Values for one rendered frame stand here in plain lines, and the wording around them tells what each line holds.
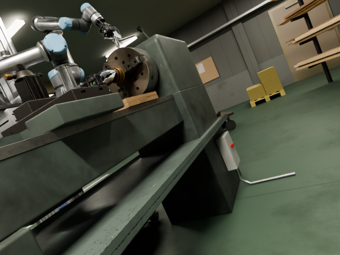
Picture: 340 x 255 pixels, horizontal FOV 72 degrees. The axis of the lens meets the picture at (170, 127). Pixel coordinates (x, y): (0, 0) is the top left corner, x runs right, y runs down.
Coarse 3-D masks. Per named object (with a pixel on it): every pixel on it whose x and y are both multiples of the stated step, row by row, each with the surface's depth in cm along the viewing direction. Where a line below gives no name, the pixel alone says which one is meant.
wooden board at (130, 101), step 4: (152, 92) 124; (136, 96) 109; (140, 96) 112; (144, 96) 115; (148, 96) 118; (152, 96) 122; (156, 96) 126; (124, 100) 101; (128, 100) 102; (132, 100) 105; (136, 100) 107; (140, 100) 110; (144, 100) 114; (148, 100) 117; (124, 104) 101; (128, 104) 101; (132, 104) 103; (136, 104) 106; (124, 108) 102
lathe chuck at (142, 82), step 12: (120, 48) 138; (132, 48) 136; (108, 60) 143; (120, 60) 140; (132, 72) 139; (144, 72) 136; (132, 84) 141; (144, 84) 138; (120, 96) 146; (132, 96) 143
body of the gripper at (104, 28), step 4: (96, 20) 152; (100, 20) 155; (104, 20) 158; (96, 24) 154; (100, 24) 154; (104, 24) 153; (108, 24) 154; (100, 28) 153; (104, 28) 152; (108, 28) 152; (112, 28) 155; (100, 32) 154; (104, 32) 153; (108, 32) 154; (112, 32) 157; (104, 36) 154
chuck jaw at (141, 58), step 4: (140, 56) 135; (132, 60) 133; (136, 60) 132; (140, 60) 134; (144, 60) 135; (128, 64) 132; (132, 64) 133; (136, 64) 132; (140, 64) 136; (124, 68) 131; (128, 68) 133; (132, 68) 133; (136, 68) 138; (124, 72) 132; (128, 72) 135
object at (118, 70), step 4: (112, 68) 129; (116, 68) 129; (120, 68) 132; (116, 72) 127; (120, 72) 129; (108, 76) 130; (116, 76) 127; (120, 76) 129; (124, 76) 132; (116, 80) 129; (120, 80) 132
